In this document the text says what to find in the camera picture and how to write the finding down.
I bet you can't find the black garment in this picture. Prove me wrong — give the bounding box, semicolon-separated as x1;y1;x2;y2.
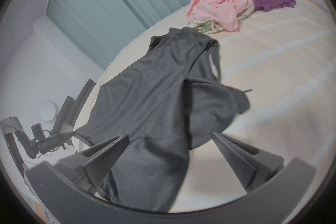
73;27;252;213

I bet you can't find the blue-green curtain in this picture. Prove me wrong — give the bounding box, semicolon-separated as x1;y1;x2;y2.
46;0;237;71

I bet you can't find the bed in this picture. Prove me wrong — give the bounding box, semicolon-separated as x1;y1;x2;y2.
72;0;336;214

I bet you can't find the round white mirror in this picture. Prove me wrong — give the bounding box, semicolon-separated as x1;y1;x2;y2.
37;100;57;121

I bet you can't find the pink garment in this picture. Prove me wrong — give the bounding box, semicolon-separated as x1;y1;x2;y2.
187;0;254;32

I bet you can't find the dark grey chest of drawers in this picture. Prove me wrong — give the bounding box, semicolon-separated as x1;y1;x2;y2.
51;79;96;137

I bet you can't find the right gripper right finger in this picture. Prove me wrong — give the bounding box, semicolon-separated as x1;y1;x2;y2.
211;132;285;192

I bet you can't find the white printed garment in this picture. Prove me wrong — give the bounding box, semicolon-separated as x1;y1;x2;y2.
188;5;255;34

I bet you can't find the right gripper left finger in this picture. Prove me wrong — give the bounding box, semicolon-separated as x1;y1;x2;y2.
56;134;130;193

